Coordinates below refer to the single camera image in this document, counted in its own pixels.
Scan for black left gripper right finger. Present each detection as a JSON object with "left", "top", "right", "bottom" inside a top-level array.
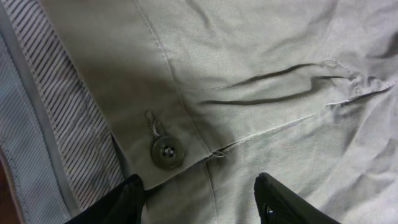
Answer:
[{"left": 254, "top": 172, "right": 339, "bottom": 224}]

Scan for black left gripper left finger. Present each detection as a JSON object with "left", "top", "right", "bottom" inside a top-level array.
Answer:
[{"left": 66, "top": 174, "right": 146, "bottom": 224}]

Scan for khaki grey shorts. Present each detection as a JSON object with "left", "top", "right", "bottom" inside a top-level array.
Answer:
[{"left": 0, "top": 0, "right": 398, "bottom": 224}]

